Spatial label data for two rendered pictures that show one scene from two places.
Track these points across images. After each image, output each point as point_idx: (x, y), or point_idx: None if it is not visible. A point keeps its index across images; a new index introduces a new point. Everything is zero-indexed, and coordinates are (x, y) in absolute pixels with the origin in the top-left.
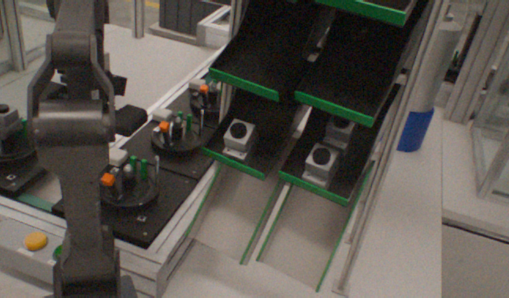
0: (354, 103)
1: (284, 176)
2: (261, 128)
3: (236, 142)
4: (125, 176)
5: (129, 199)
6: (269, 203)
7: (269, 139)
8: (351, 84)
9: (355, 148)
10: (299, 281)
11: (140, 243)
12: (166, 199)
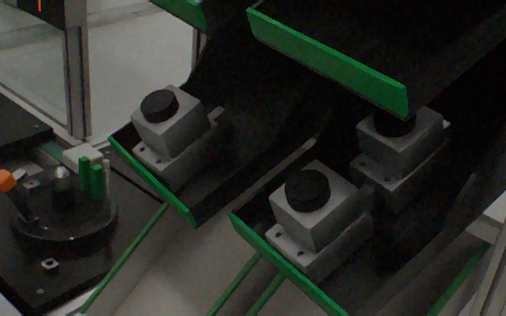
0: (391, 56)
1: (239, 229)
2: (246, 121)
3: (147, 129)
4: (54, 185)
5: (48, 227)
6: (231, 286)
7: (248, 146)
8: (406, 14)
9: (434, 199)
10: None
11: (26, 307)
12: (117, 244)
